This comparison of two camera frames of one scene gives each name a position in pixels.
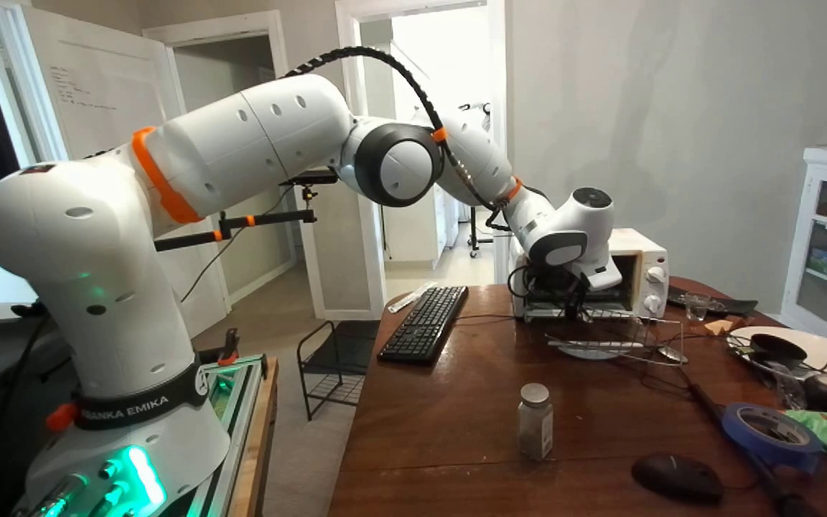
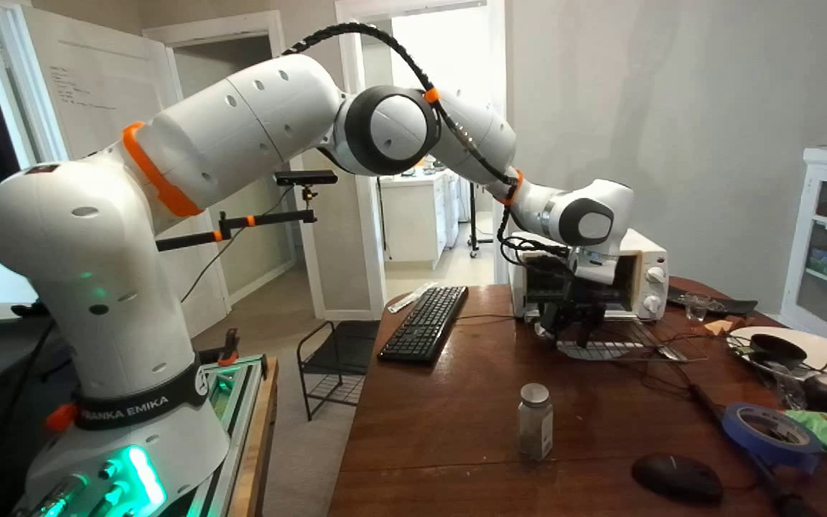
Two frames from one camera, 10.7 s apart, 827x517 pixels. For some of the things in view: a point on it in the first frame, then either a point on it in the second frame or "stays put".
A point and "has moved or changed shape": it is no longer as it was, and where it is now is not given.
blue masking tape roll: x=774 y=436 stays put
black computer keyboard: x=424 y=327 stays put
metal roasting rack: x=592 y=305 has moved or changed shape
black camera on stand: x=311 y=177 stays put
